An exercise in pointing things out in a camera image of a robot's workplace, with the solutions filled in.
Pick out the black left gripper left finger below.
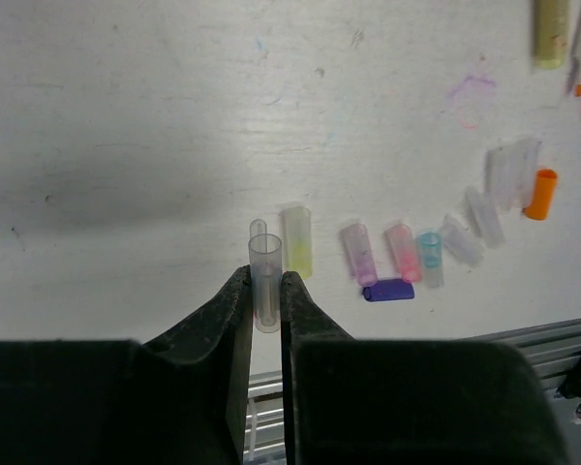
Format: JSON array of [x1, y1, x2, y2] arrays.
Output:
[[0, 266, 252, 464]]

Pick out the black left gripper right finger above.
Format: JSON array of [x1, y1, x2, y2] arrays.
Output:
[[281, 272, 569, 464]]

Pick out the blue marker cap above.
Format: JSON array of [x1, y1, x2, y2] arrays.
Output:
[[362, 278, 415, 302]]

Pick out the violet pen cap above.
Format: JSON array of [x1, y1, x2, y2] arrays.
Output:
[[341, 223, 378, 287]]

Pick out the clear green pen cap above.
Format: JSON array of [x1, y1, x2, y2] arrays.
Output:
[[248, 219, 282, 333]]

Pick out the pink pen cap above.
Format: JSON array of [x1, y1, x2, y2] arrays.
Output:
[[385, 223, 422, 284]]

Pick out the yellow pen cap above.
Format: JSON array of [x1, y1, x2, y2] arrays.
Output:
[[280, 205, 313, 279]]

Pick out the yellow pen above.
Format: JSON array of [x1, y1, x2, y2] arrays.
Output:
[[533, 0, 570, 70]]

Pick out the aluminium frame rail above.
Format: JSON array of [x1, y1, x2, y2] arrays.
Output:
[[244, 314, 581, 461]]

